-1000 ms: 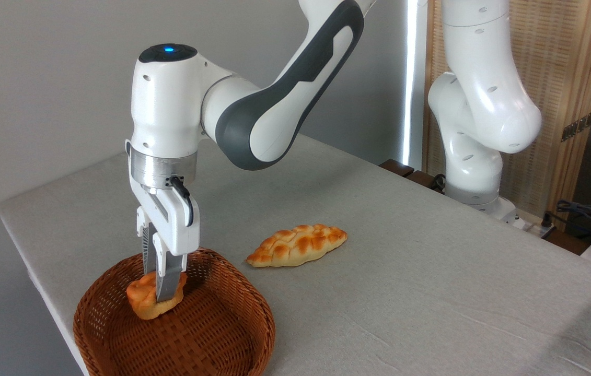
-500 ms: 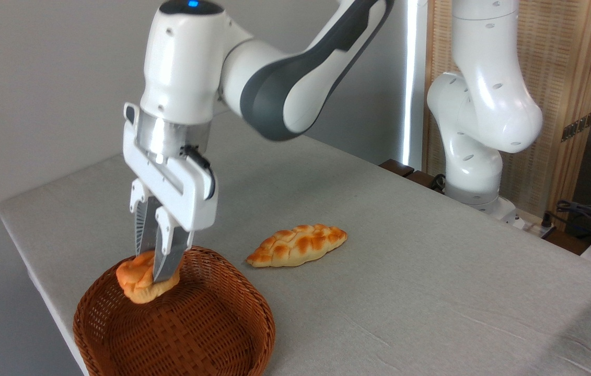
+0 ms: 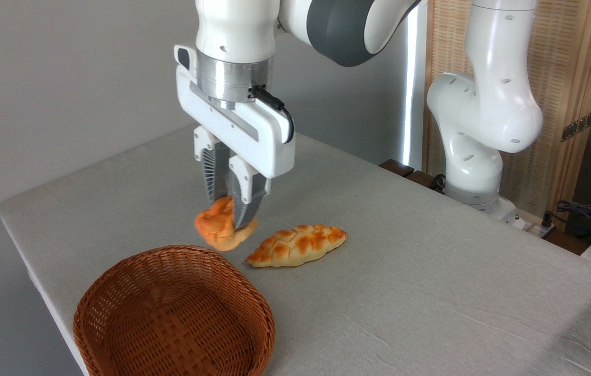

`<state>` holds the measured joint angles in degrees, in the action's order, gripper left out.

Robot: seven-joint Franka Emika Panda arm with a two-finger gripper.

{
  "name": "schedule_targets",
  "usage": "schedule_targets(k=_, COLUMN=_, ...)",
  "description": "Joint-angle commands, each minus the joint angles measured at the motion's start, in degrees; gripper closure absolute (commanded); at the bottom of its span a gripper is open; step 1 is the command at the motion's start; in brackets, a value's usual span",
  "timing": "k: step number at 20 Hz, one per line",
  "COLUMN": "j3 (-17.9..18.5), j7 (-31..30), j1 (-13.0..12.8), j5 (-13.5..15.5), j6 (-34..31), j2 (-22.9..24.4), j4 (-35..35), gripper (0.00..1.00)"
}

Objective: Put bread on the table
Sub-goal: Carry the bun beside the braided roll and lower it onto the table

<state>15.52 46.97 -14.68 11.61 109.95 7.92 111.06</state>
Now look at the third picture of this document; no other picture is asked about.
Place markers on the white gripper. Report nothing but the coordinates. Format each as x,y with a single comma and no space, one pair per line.
269,146

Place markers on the small round orange bread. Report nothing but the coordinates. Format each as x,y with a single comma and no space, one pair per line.
218,230

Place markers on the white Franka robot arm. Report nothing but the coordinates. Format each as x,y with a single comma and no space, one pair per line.
483,104

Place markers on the long braided bread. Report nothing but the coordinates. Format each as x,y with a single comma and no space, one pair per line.
295,245

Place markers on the brown wicker basket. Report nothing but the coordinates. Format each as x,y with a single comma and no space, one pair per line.
211,334

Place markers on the dark brown wooden block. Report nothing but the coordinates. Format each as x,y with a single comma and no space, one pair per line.
397,167
423,180

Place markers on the grey tablecloth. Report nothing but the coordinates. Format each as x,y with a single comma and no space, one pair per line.
405,292

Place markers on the dark metal screen hinge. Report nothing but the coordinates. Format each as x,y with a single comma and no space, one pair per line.
577,127

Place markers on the wooden slatted screen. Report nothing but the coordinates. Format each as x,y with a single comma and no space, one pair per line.
561,52

